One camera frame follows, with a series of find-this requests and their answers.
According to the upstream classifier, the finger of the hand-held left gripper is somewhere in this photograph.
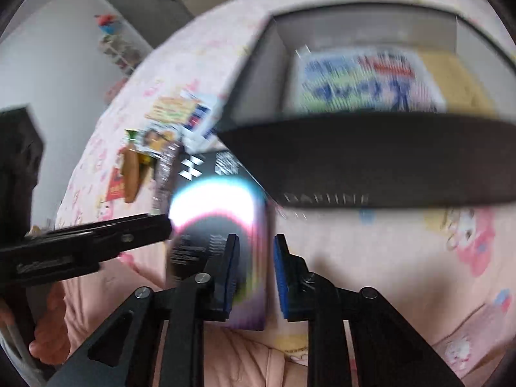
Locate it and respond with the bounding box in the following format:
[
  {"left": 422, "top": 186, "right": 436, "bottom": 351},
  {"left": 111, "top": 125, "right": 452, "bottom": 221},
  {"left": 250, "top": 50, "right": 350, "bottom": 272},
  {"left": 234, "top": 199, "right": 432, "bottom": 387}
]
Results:
[{"left": 28, "top": 213, "right": 173, "bottom": 266}]

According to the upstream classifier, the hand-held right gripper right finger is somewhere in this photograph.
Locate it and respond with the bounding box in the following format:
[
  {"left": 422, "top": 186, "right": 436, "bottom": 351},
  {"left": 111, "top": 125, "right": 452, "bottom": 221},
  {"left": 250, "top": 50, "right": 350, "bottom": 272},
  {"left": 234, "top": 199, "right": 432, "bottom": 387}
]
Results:
[{"left": 273, "top": 234, "right": 466, "bottom": 387}]

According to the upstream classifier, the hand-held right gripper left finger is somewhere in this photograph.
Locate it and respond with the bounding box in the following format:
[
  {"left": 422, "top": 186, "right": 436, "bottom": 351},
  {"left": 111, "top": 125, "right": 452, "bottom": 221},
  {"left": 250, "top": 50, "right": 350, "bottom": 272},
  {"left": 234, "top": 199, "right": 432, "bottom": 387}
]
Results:
[{"left": 46, "top": 234, "right": 240, "bottom": 387}]

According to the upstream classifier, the small black iridescent box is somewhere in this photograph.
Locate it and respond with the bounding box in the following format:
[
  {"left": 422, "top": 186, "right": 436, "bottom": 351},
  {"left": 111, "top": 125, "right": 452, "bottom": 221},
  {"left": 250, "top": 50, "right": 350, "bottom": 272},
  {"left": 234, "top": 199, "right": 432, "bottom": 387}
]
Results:
[{"left": 165, "top": 151, "right": 270, "bottom": 331}]

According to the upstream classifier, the mauve tube packet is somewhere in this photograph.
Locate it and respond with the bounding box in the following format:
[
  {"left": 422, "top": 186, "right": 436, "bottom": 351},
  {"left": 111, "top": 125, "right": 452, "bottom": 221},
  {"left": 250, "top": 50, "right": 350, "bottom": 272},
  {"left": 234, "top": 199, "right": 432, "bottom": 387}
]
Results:
[{"left": 151, "top": 141, "right": 182, "bottom": 214}]

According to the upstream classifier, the black cardboard box container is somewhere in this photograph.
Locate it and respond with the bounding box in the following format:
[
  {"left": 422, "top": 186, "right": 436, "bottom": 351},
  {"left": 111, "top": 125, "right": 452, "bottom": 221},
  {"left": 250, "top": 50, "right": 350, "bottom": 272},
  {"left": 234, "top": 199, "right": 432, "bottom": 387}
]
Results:
[{"left": 218, "top": 3, "right": 516, "bottom": 210}]

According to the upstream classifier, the person's left hand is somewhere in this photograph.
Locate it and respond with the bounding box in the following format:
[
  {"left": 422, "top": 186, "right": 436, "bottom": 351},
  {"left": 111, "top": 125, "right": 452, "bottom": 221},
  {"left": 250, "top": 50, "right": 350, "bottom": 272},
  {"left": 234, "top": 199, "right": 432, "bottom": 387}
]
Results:
[{"left": 29, "top": 282, "right": 73, "bottom": 366}]

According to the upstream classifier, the plain pink cloth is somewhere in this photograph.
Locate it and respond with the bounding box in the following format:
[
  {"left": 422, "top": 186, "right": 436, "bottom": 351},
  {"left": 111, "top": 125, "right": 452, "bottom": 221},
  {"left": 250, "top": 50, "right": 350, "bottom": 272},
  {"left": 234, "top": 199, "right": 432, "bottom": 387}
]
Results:
[{"left": 52, "top": 246, "right": 311, "bottom": 387}]

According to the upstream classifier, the red printed packet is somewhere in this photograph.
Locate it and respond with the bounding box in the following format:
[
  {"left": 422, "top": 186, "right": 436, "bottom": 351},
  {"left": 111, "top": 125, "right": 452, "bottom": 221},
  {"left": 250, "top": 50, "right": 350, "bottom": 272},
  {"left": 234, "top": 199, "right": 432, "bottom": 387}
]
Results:
[{"left": 106, "top": 167, "right": 125, "bottom": 202}]

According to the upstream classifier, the pink printed bed sheet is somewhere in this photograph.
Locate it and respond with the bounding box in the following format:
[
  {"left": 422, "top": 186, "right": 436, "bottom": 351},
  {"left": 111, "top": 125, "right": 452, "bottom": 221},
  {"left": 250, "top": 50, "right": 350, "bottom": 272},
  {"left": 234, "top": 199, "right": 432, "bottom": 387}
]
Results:
[{"left": 54, "top": 0, "right": 516, "bottom": 387}]

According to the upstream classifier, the white brown printed packet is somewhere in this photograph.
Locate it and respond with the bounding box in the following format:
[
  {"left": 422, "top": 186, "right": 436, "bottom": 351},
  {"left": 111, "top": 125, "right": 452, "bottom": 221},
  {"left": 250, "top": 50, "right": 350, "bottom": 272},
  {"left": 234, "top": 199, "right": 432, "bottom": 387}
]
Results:
[{"left": 135, "top": 126, "right": 182, "bottom": 156}]

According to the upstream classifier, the yellow orange snack packet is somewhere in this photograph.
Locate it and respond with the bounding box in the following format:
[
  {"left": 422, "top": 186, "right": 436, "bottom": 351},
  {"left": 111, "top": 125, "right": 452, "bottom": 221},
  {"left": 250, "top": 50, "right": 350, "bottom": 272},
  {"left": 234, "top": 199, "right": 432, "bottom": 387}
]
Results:
[{"left": 145, "top": 97, "right": 198, "bottom": 125}]

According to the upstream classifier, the white wet wipes pack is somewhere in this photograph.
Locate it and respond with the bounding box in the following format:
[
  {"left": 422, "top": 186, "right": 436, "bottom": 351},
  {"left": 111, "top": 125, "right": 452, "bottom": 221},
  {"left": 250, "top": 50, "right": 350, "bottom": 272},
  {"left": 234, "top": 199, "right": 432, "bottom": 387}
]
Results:
[{"left": 183, "top": 93, "right": 226, "bottom": 146}]

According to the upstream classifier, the shelf with toys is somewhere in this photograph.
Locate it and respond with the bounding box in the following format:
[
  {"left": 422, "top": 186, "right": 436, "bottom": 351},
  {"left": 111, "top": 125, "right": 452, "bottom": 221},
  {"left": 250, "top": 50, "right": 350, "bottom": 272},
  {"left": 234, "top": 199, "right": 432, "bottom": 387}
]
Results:
[{"left": 94, "top": 14, "right": 143, "bottom": 76}]

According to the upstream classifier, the grey wardrobe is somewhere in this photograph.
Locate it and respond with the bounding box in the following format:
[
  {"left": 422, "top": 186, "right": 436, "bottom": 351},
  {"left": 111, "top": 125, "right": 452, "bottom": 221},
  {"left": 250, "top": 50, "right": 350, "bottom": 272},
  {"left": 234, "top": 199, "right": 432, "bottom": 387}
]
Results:
[{"left": 97, "top": 0, "right": 234, "bottom": 49}]

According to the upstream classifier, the clear plastic noodle packet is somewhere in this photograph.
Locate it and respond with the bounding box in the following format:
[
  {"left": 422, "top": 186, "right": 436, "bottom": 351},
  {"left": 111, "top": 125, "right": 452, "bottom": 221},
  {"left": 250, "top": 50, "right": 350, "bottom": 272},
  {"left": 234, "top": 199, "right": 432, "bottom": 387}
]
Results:
[{"left": 292, "top": 50, "right": 446, "bottom": 114}]

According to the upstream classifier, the tan flat packet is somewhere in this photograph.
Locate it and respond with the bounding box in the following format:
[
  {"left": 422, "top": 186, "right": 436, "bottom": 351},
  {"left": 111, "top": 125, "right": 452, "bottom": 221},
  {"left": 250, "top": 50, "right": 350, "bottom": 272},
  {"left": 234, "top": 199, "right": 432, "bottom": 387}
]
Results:
[{"left": 419, "top": 50, "right": 501, "bottom": 111}]

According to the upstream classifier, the white cable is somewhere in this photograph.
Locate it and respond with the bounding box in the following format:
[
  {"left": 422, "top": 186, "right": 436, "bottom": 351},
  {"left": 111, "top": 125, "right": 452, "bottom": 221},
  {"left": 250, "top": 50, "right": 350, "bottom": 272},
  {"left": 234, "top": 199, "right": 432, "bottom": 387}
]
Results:
[{"left": 0, "top": 318, "right": 43, "bottom": 383}]

